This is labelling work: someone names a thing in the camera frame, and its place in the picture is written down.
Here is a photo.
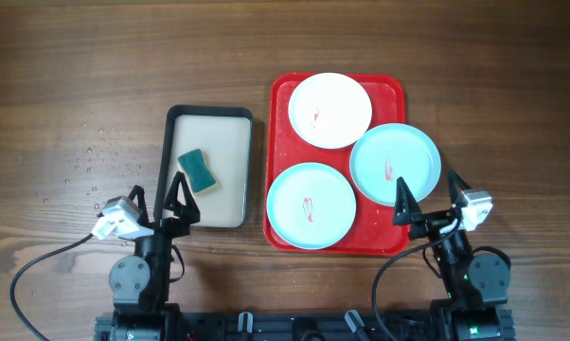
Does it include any light blue round plate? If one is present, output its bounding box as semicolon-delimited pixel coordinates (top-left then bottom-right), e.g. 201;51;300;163
266;162;357;250

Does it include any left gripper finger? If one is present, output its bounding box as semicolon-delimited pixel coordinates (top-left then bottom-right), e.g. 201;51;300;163
128;185;150;225
163;171;201;223

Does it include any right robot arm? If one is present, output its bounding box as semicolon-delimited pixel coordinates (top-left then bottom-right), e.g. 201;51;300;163
393;171;516;341

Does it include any black cable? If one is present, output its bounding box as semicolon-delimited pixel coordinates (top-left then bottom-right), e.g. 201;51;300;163
371;222;456;341
9;232;95;341

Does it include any left black cable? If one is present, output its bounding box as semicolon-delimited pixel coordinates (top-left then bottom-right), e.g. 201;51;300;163
9;232;95;341

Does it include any black water basin tray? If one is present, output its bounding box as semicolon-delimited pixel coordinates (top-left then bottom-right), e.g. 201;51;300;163
153;105;253;228

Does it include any pale green round plate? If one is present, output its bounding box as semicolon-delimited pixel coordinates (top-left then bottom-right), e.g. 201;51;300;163
349;123;442;206

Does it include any green yellow scrub sponge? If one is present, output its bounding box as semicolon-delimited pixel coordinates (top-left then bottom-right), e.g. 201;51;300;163
177;149;219;194

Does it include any right black cable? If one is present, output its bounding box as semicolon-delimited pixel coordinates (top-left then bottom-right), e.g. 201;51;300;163
371;222;456;341

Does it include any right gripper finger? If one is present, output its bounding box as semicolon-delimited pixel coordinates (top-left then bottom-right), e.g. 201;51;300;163
447;170;471;206
392;177;422;225

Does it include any white round plate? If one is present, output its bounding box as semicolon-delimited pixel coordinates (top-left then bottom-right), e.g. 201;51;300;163
288;73;373;150

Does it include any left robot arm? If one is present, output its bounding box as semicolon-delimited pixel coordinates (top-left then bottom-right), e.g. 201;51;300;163
94;171;200;341

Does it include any red plastic serving tray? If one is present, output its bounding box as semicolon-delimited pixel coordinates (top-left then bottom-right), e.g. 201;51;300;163
265;73;409;257

